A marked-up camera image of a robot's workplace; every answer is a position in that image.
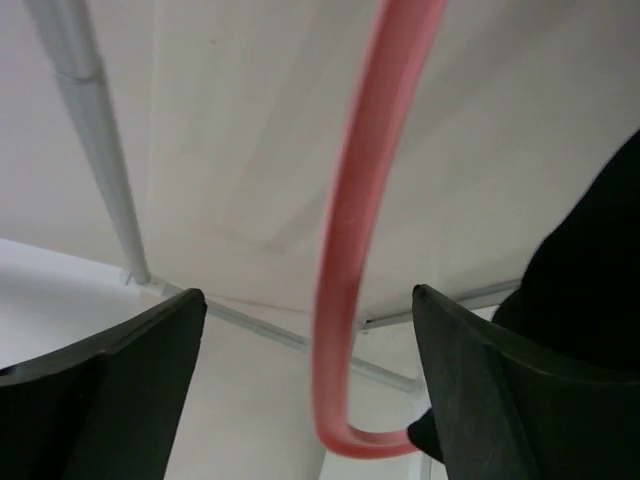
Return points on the pink clothes hanger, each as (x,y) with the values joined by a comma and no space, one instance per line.
(401,37)

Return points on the black trousers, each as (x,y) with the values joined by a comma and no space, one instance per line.
(579,295)

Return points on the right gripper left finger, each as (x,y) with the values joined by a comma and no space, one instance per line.
(105,407)

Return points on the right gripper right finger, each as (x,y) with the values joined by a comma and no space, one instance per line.
(507,408)

